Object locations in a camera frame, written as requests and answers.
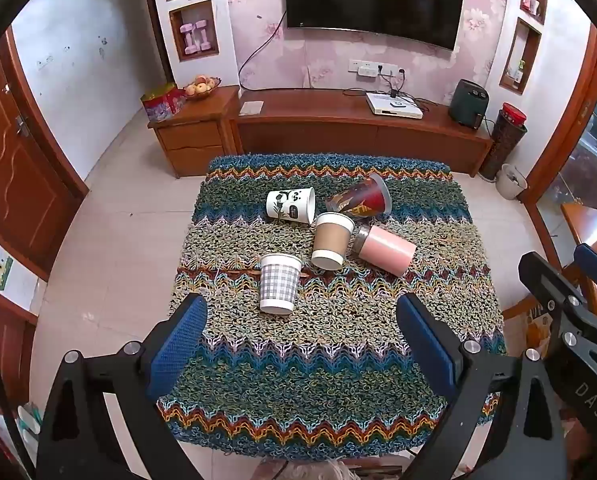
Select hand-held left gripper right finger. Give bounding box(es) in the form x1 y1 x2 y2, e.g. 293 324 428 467
395 292 569 480

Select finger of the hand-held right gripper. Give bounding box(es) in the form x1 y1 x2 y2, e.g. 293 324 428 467
572 243 597 313
517 252 586 342

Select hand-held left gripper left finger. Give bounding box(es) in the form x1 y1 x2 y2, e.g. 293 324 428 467
36 292 209 480

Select pink tumbler cup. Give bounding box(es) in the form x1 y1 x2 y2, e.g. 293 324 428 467
353 224 417 277

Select grey plaid paper cup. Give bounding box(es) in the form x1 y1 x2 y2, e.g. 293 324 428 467
258 253 303 315

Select brown sleeved paper cup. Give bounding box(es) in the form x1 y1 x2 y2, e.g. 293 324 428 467
311 212 355 270

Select red patterned plastic cup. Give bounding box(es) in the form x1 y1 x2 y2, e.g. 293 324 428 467
325 173 393 219

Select white panda print cup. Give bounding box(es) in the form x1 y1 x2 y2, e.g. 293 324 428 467
266 187 316 226

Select yellow snack bag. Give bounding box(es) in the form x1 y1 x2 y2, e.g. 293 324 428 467
525 305 555 359

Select white waste bin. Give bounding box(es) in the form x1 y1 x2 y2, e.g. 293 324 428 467
495 163 529 201

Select colourful zigzag knitted table cloth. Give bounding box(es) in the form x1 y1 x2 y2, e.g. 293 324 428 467
157 154 508 461

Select black canister with red lid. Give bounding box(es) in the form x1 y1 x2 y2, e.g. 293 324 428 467
479 102 527 181

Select wood framed glass door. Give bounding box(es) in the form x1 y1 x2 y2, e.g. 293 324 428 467
522 24 597 266

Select white fluffy fur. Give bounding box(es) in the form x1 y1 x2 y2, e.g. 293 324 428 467
278 457 352 480

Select dark green kitchen appliance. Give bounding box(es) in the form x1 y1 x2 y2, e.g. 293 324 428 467
448 79 489 130

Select wooden drawer side cabinet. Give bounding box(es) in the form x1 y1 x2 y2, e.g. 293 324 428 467
147 85 242 179

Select white set-top box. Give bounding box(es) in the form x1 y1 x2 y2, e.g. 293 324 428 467
366 92 423 121

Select long wooden television cabinet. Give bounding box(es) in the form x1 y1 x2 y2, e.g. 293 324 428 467
227 87 494 178

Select red tin box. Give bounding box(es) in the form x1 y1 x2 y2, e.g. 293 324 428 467
140 82 186 122

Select brown wooden door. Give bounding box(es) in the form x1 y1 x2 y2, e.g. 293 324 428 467
0 27 90 281

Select bowl of fruit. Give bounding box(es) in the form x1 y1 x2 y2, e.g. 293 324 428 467
184 75 222 102

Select pink dumbbell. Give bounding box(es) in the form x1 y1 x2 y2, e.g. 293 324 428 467
195 19 214 51
180 23 200 55

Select black set-top box cables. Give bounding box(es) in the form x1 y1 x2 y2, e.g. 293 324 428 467
342 71 430 109

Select white wall socket strip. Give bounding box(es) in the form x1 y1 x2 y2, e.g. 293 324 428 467
348 59 405 81

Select white wall shelf unit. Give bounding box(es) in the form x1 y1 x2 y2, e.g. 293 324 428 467
488 0 552 97
148 0 240 92

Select black television cable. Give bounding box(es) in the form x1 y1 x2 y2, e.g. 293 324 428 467
238 10 286 92

